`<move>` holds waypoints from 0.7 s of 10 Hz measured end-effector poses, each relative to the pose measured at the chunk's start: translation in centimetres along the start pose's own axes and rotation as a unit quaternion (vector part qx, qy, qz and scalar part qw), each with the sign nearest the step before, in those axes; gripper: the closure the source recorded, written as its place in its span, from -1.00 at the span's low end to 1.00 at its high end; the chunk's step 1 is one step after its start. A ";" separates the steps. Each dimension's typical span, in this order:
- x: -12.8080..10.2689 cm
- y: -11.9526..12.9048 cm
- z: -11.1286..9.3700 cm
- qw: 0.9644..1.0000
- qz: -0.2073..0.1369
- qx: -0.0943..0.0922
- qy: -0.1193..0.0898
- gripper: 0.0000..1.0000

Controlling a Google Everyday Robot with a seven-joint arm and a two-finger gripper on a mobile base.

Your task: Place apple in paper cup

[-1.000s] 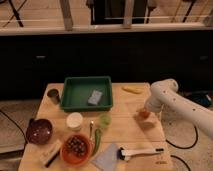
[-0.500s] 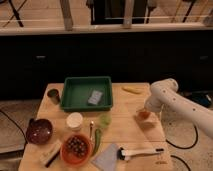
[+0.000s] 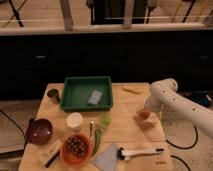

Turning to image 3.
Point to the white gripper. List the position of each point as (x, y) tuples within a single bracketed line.
[(152, 104)]

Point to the orange apple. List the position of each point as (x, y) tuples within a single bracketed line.
[(143, 114)]

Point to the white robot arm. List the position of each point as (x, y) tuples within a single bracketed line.
[(164, 92)]

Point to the small green cup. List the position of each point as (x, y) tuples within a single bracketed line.
[(104, 121)]

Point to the white paper cup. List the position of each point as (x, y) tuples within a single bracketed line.
[(74, 121)]

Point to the dark metal cup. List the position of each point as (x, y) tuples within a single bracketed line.
[(53, 94)]

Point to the yellow banana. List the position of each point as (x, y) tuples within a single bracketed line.
[(131, 90)]

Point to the green chili pepper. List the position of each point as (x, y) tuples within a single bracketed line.
[(97, 140)]

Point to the grey sponge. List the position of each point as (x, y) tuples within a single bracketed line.
[(95, 97)]

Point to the metal spoon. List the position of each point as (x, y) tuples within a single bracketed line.
[(91, 130)]

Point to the grey blue cloth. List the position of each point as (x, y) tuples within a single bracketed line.
[(107, 160)]

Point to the green plastic tray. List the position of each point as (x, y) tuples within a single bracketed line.
[(77, 91)]

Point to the orange bowl with nuts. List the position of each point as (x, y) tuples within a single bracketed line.
[(76, 150)]

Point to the wooden block brush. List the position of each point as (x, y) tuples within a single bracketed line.
[(51, 153)]

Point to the purple bowl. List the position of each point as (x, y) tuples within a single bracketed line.
[(39, 131)]

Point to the white black handled tool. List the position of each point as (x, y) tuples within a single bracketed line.
[(126, 155)]

